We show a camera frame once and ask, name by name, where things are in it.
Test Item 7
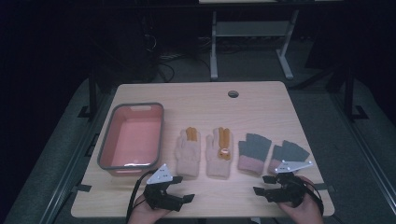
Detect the person's right hand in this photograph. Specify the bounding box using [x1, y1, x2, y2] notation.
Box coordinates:
[276, 175, 325, 224]

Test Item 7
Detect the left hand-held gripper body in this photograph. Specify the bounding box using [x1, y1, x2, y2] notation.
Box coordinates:
[143, 163, 185, 213]

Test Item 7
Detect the beige glove with orange fingers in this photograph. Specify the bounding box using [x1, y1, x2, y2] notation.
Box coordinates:
[174, 126, 202, 179]

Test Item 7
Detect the grey and pink fingerless glove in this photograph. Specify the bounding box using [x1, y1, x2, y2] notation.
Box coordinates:
[267, 139, 311, 175]
[237, 133, 273, 175]

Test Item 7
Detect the person's left hand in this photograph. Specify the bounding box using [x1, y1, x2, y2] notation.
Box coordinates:
[127, 194, 172, 224]

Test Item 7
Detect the black metal stand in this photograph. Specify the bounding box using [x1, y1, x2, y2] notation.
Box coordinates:
[340, 63, 371, 123]
[77, 66, 106, 119]

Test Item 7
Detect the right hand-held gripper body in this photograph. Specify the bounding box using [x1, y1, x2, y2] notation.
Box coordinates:
[264, 160, 314, 208]

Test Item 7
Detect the bundle of floor cables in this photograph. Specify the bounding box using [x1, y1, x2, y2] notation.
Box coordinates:
[153, 50, 191, 82]

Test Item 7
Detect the white metal desk frame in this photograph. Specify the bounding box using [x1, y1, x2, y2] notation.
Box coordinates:
[209, 8, 301, 81]

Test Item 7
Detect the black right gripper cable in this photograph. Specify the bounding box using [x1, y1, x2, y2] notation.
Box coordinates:
[297, 177, 325, 217]

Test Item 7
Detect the beige glove with bear face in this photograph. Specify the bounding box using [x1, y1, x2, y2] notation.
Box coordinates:
[205, 126, 233, 180]

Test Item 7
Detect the pink basin with grey rim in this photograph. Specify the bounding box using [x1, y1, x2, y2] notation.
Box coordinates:
[96, 102, 165, 177]

